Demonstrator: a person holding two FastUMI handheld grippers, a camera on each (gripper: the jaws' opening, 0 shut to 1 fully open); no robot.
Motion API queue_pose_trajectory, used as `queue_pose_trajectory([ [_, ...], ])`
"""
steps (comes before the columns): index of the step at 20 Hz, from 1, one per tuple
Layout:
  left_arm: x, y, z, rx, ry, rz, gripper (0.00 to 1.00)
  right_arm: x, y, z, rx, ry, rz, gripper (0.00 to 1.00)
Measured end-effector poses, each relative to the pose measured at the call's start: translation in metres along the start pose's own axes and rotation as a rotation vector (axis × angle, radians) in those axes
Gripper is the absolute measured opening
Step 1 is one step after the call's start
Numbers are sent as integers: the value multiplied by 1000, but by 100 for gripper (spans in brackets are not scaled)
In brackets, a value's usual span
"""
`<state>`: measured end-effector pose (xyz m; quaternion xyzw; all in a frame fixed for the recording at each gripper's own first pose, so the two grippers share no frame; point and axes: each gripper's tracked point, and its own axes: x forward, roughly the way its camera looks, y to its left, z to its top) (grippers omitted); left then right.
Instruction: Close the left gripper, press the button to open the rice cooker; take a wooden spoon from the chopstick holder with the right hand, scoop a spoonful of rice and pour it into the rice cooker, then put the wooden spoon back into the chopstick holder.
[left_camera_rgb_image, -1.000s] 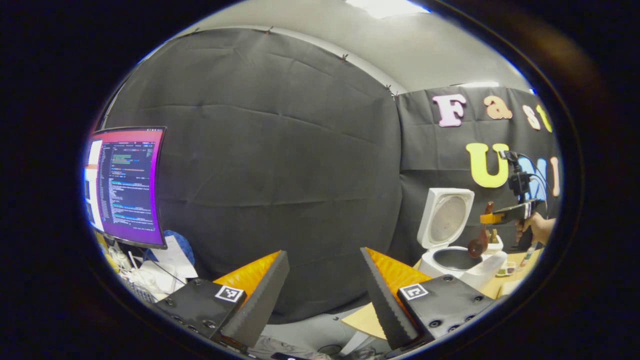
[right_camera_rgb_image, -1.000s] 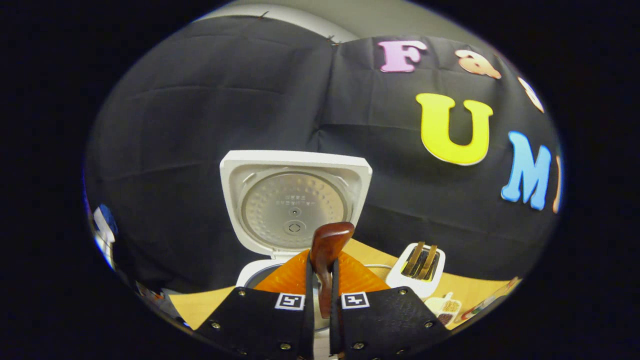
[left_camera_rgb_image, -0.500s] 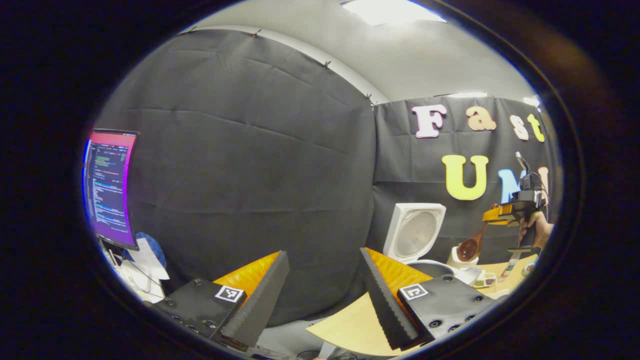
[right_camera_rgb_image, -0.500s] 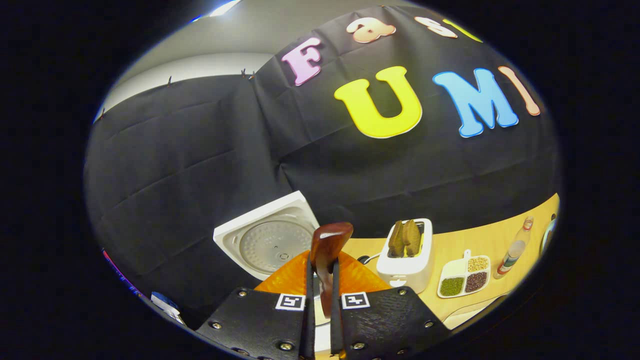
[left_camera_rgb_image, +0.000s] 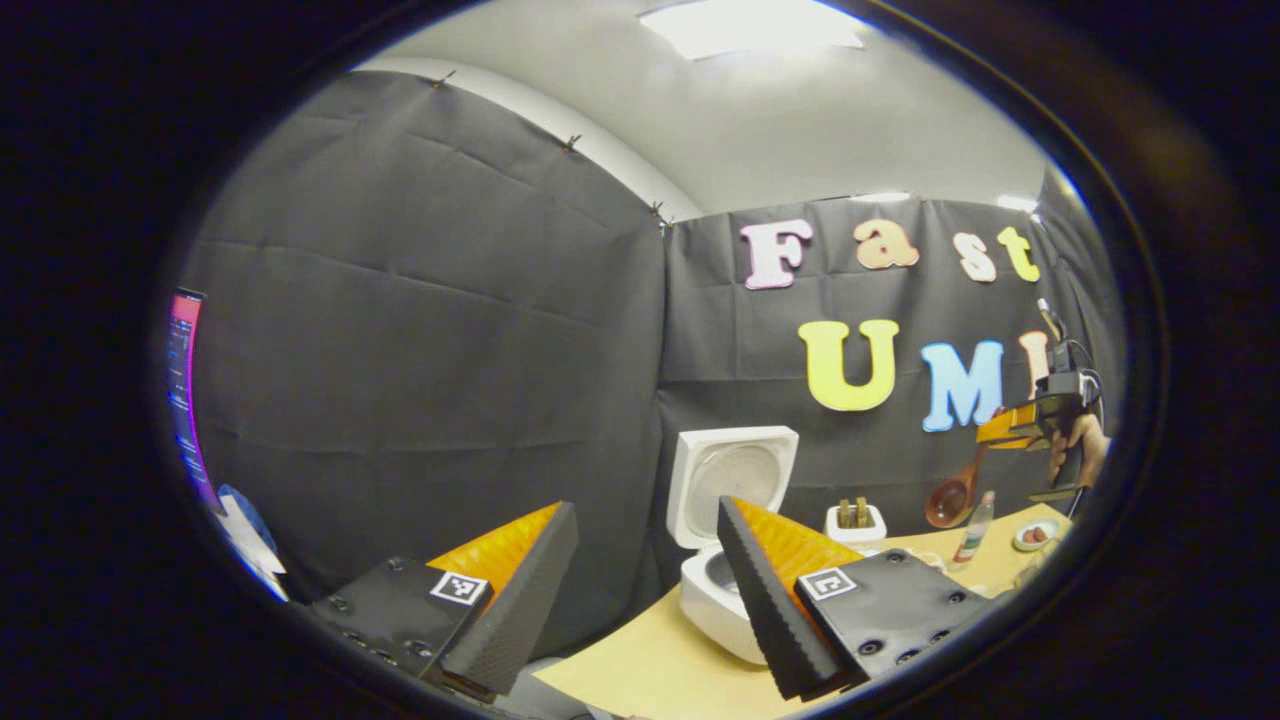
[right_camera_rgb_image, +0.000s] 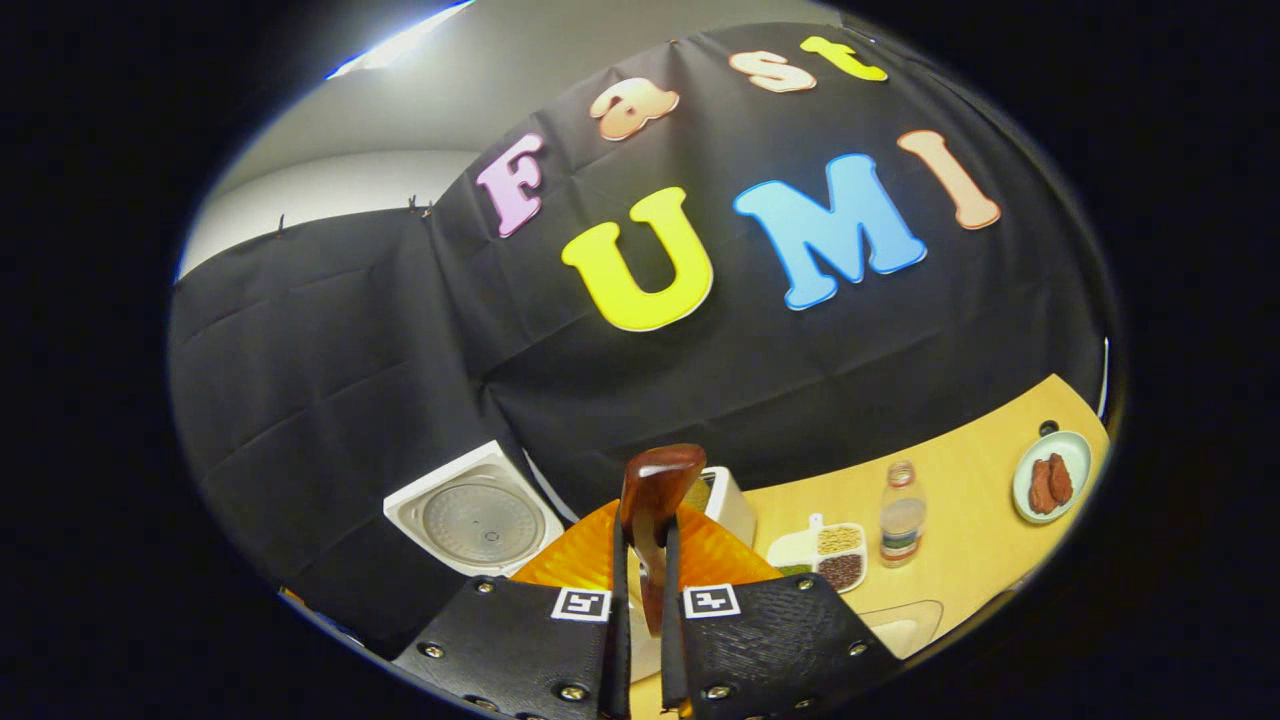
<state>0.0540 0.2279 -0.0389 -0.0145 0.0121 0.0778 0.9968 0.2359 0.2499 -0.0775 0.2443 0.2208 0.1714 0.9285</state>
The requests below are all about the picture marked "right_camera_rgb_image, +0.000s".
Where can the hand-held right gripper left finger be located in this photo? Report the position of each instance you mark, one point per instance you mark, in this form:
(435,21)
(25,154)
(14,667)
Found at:
(520,650)

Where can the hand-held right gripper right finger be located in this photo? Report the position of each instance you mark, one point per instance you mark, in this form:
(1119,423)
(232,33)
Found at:
(780,650)

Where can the white rice cooker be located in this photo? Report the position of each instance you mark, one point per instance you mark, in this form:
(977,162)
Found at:
(475,520)

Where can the brown wooden spoon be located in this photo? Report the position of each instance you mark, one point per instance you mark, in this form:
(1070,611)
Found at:
(655,485)

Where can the white divided bean dish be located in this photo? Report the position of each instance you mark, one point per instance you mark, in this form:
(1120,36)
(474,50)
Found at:
(800,550)

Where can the clear glass container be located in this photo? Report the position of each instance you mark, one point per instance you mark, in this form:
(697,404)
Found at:
(915,615)

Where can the white toaster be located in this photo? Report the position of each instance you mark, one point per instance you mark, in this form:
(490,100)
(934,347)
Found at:
(735,505)

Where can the clear plastic water bottle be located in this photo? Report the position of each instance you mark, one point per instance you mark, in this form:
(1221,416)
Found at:
(902,520)

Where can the red-brown meat piece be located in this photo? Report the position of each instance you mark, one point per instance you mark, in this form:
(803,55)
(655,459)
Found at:
(1042,488)
(1061,480)

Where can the pale green plate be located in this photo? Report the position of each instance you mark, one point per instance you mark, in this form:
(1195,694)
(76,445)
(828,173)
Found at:
(1080,455)

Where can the large ceiling light panel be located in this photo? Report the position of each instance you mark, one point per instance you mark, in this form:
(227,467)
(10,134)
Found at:
(400,45)

